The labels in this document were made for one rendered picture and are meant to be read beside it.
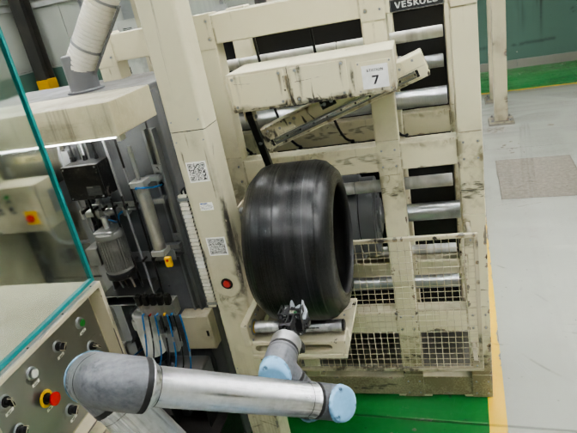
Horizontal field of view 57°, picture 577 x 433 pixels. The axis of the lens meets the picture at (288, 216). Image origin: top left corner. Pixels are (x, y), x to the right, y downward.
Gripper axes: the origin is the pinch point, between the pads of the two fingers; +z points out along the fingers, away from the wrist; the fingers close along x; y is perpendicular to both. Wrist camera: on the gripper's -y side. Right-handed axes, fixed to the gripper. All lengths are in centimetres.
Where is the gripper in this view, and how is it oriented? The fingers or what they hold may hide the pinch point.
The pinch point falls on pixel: (300, 308)
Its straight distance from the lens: 176.2
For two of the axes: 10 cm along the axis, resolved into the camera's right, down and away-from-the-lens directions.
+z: 2.2, -4.0, 8.9
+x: -9.6, 0.7, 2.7
